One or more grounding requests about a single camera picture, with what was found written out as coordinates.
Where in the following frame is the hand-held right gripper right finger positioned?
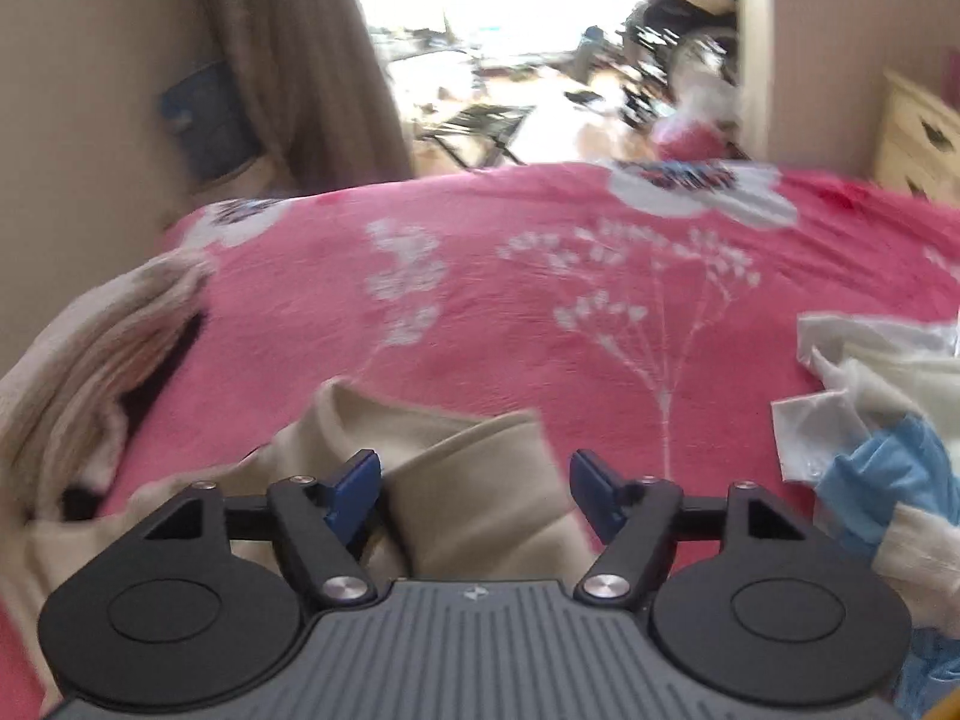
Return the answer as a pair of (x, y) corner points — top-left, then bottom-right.
(568, 450), (807, 605)

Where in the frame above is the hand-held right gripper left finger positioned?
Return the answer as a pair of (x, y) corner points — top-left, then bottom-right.
(142, 450), (383, 608)

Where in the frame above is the beige zip sweatshirt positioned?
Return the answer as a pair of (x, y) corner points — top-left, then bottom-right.
(0, 379), (601, 691)

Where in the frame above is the pink floral blanket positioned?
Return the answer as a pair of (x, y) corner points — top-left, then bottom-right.
(0, 161), (960, 720)

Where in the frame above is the beige checked knit sweater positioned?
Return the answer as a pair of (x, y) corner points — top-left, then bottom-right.
(0, 251), (218, 522)

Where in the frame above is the blue and white garment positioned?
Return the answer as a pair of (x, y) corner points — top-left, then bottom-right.
(772, 311), (960, 720)

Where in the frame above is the dark folding stool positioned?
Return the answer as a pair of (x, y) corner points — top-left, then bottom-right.
(416, 105), (533, 166)

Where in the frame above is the white plastic bag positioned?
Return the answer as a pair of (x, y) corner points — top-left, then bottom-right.
(649, 82), (743, 162)

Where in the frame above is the blue water jug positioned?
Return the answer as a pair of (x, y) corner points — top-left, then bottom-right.
(157, 64), (260, 181)

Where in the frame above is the brown curtain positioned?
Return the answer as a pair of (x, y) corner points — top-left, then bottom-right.
(187, 0), (417, 188)

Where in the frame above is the cream nightstand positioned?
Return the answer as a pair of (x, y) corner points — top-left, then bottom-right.
(874, 67), (960, 203)

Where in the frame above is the wheelchair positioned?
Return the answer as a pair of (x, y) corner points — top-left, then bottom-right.
(619, 0), (743, 128)

